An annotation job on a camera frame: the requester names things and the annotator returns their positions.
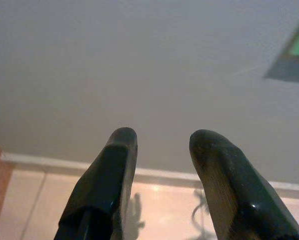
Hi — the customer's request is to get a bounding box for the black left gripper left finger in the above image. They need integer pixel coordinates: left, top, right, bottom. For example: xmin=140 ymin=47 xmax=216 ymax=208
xmin=53 ymin=126 xmax=140 ymax=240

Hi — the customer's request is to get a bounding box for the white baseboard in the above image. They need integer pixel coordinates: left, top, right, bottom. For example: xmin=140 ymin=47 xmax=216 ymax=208
xmin=0 ymin=152 xmax=299 ymax=201

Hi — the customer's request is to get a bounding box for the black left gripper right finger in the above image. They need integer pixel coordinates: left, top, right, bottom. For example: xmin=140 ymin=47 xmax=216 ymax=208
xmin=188 ymin=128 xmax=299 ymax=240

